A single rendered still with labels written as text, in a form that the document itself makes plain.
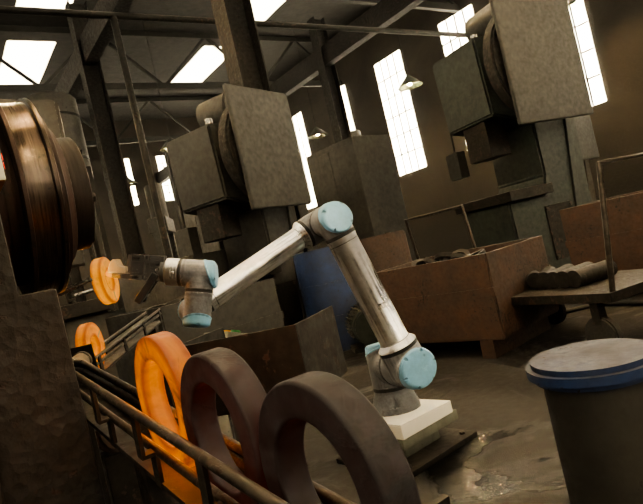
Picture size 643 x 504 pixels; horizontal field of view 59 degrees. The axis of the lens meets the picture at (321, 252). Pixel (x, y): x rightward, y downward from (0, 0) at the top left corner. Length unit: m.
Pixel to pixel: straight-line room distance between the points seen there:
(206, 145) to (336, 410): 4.78
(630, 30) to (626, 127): 1.88
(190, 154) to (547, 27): 3.76
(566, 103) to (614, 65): 7.27
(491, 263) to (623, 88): 10.34
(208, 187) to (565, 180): 3.75
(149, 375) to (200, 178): 4.42
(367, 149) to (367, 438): 6.02
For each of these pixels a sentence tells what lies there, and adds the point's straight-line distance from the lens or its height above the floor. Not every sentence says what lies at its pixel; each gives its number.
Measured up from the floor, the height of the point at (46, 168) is 1.13.
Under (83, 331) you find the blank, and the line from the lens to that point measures 1.98.
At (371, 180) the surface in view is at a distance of 6.32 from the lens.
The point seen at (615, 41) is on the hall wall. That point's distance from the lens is 13.67.
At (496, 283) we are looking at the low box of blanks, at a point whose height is 0.43.
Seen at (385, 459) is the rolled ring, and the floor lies 0.67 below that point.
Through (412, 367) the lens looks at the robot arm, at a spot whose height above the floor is 0.37.
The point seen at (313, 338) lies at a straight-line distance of 1.04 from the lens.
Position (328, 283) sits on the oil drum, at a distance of 4.75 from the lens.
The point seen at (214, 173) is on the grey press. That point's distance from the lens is 5.10.
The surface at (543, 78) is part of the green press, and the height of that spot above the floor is 2.02.
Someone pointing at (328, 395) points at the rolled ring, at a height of 0.72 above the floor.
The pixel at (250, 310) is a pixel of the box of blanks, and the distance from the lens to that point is 4.05.
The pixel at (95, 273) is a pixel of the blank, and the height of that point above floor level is 0.93.
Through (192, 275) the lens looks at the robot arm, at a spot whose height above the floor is 0.86.
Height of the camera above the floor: 0.82
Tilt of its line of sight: level
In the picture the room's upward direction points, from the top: 13 degrees counter-clockwise
